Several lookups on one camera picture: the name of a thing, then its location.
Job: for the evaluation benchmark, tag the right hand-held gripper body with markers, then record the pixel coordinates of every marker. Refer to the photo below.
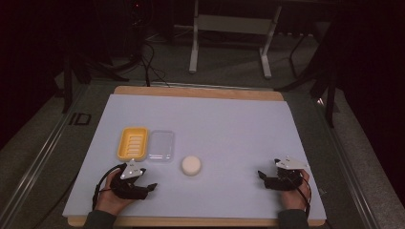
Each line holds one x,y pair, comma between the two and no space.
285,178

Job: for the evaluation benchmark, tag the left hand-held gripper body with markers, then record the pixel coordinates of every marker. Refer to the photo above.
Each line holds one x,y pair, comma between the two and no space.
127,191

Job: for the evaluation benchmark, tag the yellow soap dish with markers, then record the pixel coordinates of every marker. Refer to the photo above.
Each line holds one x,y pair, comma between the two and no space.
132,143

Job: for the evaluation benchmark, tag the clear plastic lid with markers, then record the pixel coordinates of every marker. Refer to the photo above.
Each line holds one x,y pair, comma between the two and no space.
161,144

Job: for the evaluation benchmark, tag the person's left hand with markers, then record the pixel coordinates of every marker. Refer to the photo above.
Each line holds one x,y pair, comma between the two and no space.
110,198

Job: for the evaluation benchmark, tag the person's right hand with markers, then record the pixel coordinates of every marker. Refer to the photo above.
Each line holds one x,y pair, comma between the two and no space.
291,198

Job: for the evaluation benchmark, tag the white table mat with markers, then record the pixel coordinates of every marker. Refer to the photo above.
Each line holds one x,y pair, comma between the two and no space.
223,133

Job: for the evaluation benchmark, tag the black metal stand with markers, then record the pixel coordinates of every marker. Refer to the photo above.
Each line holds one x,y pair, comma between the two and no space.
328,82

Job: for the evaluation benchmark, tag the wooden table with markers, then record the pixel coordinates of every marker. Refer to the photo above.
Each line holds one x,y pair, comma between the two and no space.
197,92

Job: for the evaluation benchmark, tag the black tripod stand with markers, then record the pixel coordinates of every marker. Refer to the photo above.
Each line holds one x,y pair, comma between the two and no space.
71,70

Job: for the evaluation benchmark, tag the white metal stand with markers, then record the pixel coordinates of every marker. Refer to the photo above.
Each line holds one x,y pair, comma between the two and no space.
234,25

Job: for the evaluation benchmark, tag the metal floor rail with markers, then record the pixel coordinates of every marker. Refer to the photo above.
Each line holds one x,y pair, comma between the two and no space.
35,159
348,165

